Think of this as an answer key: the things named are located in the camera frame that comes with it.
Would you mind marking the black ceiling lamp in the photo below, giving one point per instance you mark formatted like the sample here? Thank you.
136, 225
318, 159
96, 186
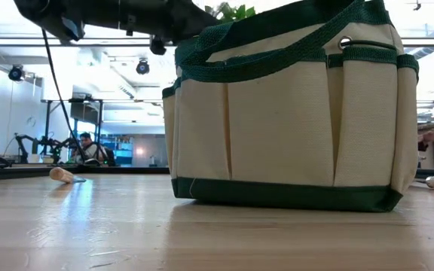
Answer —
16, 72
142, 67

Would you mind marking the cream and green gardening bag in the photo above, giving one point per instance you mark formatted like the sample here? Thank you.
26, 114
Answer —
277, 128

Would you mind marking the black table edge rail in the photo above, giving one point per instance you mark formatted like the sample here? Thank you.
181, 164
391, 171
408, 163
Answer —
13, 173

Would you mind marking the person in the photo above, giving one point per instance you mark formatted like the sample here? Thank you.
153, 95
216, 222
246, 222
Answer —
89, 148

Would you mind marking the dark grey mounted cabinet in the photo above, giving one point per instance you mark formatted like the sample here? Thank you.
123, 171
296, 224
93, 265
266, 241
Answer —
85, 113

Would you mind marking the green leafy plant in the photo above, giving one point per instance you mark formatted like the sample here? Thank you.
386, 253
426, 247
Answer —
236, 13

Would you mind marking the small white bottle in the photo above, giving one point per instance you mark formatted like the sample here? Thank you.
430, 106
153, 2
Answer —
151, 161

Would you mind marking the blue storage shelf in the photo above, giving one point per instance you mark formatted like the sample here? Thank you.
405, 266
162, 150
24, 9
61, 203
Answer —
123, 154

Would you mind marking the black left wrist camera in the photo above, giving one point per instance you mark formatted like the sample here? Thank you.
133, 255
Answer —
158, 46

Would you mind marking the black background frame stand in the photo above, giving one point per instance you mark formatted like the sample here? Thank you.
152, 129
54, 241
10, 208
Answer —
47, 128

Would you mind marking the black background robot arm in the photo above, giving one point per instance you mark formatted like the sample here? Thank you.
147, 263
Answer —
60, 145
21, 138

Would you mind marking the black overhead frame bar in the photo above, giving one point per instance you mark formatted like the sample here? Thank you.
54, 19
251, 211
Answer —
64, 41

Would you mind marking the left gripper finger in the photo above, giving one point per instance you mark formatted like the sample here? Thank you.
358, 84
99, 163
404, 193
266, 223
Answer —
196, 22

